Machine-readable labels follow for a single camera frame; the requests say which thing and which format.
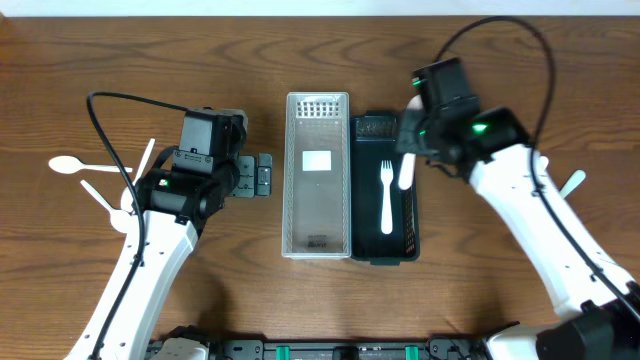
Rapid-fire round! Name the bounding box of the white plastic spoon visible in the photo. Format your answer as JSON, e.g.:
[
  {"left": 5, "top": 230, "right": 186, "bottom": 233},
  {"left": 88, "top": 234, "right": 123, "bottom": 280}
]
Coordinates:
[
  {"left": 120, "top": 138, "right": 155, "bottom": 213},
  {"left": 48, "top": 155, "right": 119, "bottom": 174},
  {"left": 80, "top": 180, "right": 131, "bottom": 234},
  {"left": 398, "top": 95, "right": 423, "bottom": 190}
]

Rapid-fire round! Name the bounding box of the clear perforated plastic basket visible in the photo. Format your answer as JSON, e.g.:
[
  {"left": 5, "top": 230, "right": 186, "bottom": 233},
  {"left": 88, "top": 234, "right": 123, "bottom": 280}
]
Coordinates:
[{"left": 282, "top": 92, "right": 352, "bottom": 259}]

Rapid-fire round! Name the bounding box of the white plastic fork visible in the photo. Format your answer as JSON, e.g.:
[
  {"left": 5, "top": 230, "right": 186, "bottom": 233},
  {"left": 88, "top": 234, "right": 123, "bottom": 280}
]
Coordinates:
[
  {"left": 380, "top": 160, "right": 394, "bottom": 235},
  {"left": 559, "top": 169, "right": 586, "bottom": 198}
]

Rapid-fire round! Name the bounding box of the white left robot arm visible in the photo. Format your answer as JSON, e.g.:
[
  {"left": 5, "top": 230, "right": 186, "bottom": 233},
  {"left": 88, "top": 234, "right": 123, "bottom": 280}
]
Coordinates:
[{"left": 67, "top": 210, "right": 211, "bottom": 360}]

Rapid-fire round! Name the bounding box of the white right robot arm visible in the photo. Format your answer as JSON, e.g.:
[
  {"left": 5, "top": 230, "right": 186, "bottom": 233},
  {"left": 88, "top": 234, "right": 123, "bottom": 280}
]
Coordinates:
[{"left": 397, "top": 97, "right": 639, "bottom": 359}]

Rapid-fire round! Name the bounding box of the dark green plastic basket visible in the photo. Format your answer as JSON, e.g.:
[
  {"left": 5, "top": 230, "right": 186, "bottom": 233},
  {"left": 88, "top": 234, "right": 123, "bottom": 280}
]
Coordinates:
[{"left": 350, "top": 111, "right": 420, "bottom": 266}]

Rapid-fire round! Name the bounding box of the white plastic spoon upright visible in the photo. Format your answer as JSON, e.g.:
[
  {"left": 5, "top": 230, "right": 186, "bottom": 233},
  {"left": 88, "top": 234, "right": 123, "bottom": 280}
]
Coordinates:
[{"left": 120, "top": 138, "right": 155, "bottom": 213}]

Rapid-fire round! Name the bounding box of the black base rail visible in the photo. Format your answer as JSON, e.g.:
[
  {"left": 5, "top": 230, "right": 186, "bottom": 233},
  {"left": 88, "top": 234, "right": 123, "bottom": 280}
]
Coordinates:
[{"left": 144, "top": 325, "right": 494, "bottom": 360}]

